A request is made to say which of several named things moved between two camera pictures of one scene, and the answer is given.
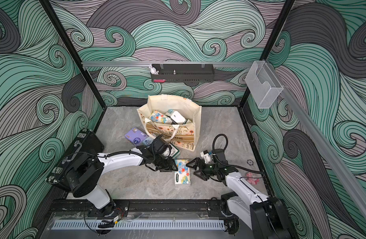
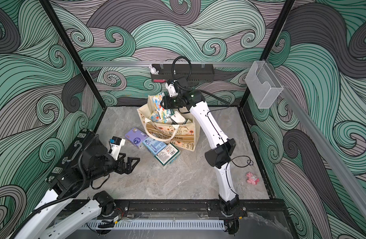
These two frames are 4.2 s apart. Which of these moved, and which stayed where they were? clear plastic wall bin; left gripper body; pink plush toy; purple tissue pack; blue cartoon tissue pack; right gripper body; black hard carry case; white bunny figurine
Moved: left gripper body; blue cartoon tissue pack; right gripper body
Stayed: pink plush toy; purple tissue pack; clear plastic wall bin; white bunny figurine; black hard carry case
